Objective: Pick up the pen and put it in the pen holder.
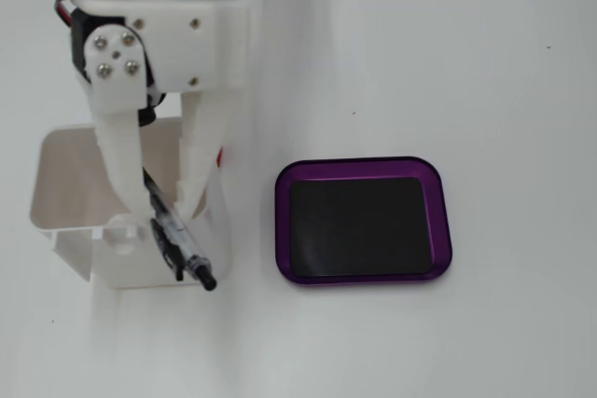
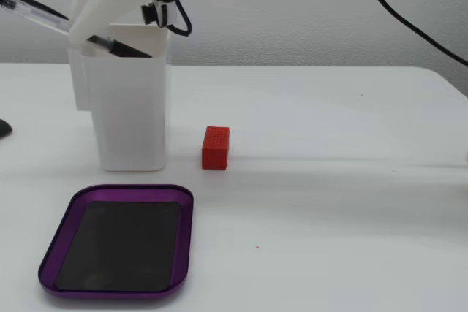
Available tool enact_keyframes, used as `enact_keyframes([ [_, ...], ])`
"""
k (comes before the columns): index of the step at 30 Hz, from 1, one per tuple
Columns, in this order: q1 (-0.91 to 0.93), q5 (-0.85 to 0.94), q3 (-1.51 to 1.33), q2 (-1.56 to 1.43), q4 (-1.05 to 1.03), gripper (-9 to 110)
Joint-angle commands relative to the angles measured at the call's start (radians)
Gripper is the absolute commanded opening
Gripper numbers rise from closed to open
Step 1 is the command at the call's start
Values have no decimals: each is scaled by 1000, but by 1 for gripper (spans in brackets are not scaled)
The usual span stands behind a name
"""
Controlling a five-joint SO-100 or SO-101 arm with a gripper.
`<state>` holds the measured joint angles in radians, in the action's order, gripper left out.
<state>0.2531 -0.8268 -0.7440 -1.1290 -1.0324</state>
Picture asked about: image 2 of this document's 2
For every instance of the white plastic pen holder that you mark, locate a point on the white plastic pen holder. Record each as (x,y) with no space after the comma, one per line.
(128,114)

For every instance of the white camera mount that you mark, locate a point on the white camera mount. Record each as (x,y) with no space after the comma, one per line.
(172,8)

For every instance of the small black gripper camera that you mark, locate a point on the small black gripper camera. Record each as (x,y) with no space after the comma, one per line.
(150,13)

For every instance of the red perforated block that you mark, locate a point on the red perforated block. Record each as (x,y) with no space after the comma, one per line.
(215,149)

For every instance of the white fixed gripper finger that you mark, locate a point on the white fixed gripper finger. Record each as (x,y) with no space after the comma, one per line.
(98,16)

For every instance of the black rounded object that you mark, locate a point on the black rounded object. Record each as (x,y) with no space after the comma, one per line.
(4,129)

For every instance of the purple metal tray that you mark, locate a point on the purple metal tray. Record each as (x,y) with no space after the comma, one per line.
(184,217)

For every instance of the black clear retractable pen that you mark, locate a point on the black clear retractable pen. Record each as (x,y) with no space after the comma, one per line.
(36,15)

